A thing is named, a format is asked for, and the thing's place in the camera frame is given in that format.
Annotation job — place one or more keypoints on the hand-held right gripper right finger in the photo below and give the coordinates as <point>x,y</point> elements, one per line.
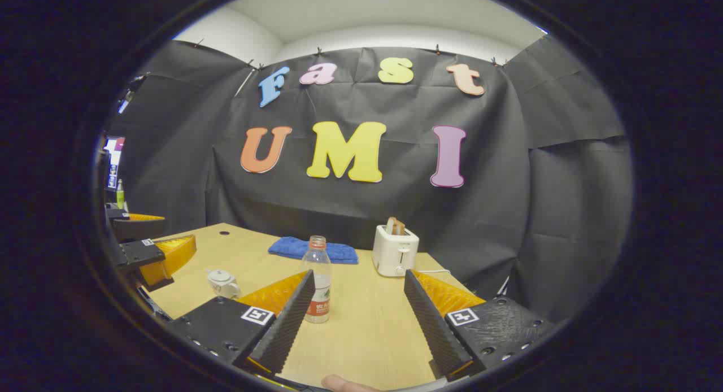
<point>432,330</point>

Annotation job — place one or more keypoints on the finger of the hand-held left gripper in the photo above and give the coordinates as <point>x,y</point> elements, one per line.
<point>133,228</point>
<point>135,253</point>

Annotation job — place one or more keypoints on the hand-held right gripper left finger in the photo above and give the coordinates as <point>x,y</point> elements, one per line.
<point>288,330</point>

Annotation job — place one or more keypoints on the clear plastic water bottle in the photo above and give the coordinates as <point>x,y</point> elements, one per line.
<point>316,268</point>

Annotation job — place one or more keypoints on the white floral teacup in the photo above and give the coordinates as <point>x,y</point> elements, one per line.
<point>226,289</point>

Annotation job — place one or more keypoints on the green drink bottle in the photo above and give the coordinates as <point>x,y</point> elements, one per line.
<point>120,197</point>

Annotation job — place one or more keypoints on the computer monitor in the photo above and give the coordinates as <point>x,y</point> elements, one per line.
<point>113,166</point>

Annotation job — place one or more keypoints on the blue towel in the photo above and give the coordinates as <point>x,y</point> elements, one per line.
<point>288,248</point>

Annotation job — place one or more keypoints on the white toaster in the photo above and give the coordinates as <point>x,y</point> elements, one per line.
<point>395,256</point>

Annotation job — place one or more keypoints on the toasted bread slice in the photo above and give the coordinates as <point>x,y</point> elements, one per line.
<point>390,225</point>
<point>400,228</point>

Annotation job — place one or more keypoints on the black backdrop cloth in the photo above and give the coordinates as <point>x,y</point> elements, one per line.
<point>395,205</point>

